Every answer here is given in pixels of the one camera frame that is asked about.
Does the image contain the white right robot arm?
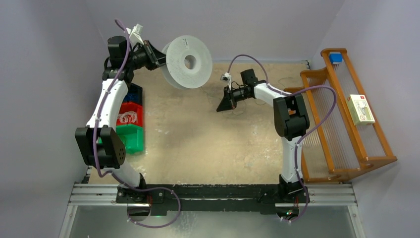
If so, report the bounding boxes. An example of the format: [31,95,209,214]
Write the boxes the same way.
[216,69,310,202]

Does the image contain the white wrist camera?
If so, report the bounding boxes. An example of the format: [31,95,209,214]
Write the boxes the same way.
[220,72,232,88]
[126,24,144,46]

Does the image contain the white cardboard box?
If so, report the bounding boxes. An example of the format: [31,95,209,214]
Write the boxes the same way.
[346,94,375,126]

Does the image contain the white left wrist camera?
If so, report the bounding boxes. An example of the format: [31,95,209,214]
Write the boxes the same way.
[126,24,144,46]

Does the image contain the blue block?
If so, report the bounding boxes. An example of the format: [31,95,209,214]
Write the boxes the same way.
[328,52,343,64]

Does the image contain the green bin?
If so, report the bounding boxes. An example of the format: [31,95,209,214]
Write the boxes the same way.
[116,124,144,154]

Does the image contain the red bin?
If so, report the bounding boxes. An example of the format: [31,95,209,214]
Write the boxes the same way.
[116,102,144,127]

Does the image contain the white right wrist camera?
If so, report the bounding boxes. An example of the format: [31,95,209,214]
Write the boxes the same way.
[220,72,232,88]

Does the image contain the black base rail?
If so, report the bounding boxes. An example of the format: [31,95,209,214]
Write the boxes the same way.
[116,184,309,217]

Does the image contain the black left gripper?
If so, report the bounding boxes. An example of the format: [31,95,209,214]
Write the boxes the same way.
[125,40,173,71]

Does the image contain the white perforated spool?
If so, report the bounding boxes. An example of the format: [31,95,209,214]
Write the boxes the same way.
[161,35,212,90]

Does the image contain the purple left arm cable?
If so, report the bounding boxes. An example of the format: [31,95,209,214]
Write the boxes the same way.
[92,19,182,229]

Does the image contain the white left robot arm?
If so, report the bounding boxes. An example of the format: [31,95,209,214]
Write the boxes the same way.
[75,36,166,203]

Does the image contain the wooden rack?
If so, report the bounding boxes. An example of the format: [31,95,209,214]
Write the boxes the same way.
[300,48,397,183]

